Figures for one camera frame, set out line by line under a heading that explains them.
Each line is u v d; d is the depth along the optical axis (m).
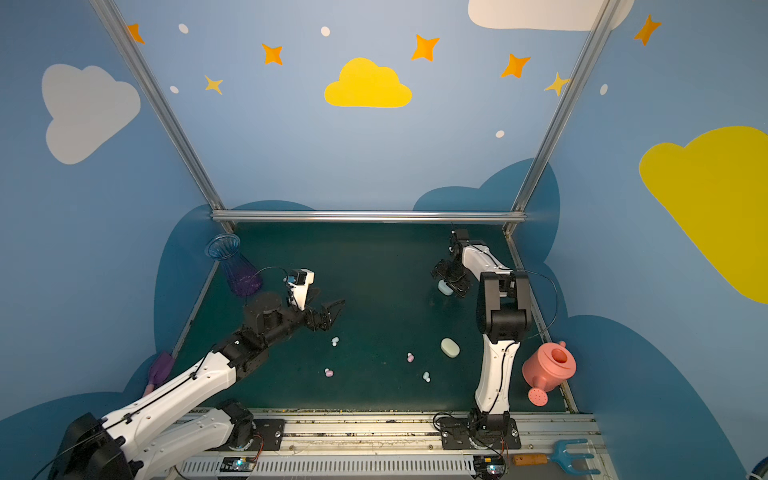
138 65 0.77
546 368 0.75
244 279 1.01
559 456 0.72
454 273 0.89
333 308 0.70
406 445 0.74
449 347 0.89
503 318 0.56
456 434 0.75
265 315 0.58
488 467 0.71
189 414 0.50
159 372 0.86
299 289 0.66
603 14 0.70
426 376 0.84
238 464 0.71
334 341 0.90
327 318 0.69
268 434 0.75
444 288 1.01
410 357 0.87
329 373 0.84
